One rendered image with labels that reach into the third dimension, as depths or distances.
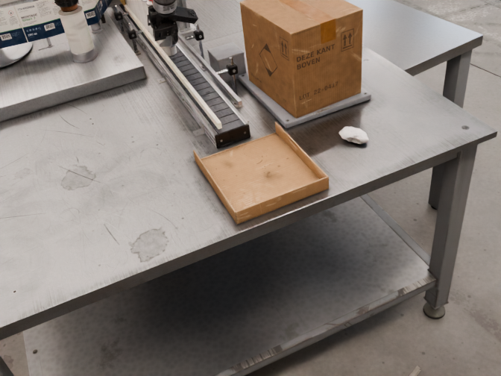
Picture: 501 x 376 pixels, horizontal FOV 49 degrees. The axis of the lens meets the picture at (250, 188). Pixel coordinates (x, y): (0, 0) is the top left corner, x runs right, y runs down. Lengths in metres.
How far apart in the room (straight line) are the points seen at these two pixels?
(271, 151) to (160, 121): 0.41
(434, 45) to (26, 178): 1.43
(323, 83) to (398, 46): 0.51
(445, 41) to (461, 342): 1.07
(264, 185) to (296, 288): 0.64
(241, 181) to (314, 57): 0.41
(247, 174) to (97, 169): 0.44
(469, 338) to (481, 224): 0.61
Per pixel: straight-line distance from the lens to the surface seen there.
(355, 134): 1.57
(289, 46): 1.56
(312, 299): 1.96
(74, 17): 2.10
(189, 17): 1.91
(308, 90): 1.64
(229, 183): 1.48
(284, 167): 1.50
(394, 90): 1.83
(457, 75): 2.23
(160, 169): 1.58
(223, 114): 1.67
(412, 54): 2.05
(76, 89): 2.03
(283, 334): 1.88
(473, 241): 2.53
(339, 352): 2.11
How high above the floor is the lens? 1.76
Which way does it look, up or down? 40 degrees down
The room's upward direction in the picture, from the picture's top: 8 degrees counter-clockwise
